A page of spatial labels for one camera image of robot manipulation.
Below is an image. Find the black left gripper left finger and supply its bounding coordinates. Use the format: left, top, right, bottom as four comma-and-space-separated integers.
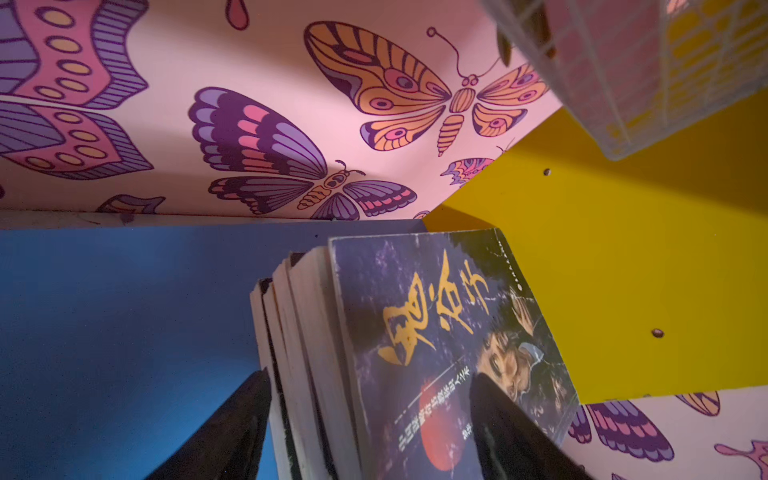
148, 370, 270, 479

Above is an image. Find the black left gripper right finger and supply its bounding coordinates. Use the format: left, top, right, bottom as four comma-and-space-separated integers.
469, 373, 590, 480

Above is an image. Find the yellow shelf with coloured boards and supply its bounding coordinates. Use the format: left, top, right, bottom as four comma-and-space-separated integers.
0, 89, 768, 480

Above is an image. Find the white wire rack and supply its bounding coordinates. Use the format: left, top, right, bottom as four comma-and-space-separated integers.
483, 1, 767, 161

